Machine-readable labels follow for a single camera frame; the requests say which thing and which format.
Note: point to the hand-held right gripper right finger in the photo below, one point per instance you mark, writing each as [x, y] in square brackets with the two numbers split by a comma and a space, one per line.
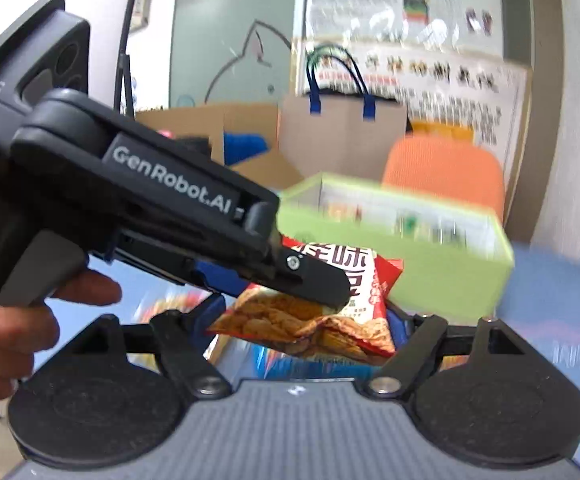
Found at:
[400, 327]

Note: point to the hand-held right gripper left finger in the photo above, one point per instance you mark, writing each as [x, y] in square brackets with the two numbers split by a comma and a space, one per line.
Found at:
[207, 315]

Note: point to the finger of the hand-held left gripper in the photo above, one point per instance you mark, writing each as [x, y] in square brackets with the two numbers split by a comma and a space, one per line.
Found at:
[315, 280]

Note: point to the red bean snack packet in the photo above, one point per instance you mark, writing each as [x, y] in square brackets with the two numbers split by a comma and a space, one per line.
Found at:
[364, 285]

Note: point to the green cardboard box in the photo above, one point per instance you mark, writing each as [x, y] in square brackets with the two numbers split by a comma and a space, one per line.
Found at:
[444, 280]

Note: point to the blue snack packet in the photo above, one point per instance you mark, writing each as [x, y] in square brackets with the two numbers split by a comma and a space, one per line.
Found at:
[320, 366]

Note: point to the person's left hand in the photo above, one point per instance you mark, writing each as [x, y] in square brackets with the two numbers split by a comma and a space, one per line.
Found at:
[0, 350]

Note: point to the black tripod stand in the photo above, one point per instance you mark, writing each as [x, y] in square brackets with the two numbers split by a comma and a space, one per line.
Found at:
[126, 85]

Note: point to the blue striped tablecloth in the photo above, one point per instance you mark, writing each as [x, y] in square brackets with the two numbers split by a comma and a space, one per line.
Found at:
[544, 310]

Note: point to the blue bag in cardboard box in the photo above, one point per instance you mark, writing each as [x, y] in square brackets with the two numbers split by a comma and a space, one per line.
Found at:
[245, 147]

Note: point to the orange chair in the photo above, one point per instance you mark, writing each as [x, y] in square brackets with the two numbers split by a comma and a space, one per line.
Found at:
[444, 175]

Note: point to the white projection screen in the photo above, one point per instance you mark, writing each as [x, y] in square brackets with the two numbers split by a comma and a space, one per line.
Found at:
[95, 0]

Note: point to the open cardboard box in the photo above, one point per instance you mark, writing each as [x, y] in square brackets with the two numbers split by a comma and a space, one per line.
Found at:
[250, 120]

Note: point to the frosted glass panel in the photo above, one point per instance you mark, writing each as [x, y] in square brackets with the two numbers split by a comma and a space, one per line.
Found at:
[210, 25]

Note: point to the white wall switch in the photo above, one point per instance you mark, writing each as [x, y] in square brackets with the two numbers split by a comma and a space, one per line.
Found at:
[143, 7]

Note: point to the framed wall sign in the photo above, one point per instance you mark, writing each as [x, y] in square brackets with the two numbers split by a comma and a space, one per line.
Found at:
[444, 85]

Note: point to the green-bordered wall poster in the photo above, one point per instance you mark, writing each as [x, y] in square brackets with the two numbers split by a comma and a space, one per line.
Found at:
[349, 5]

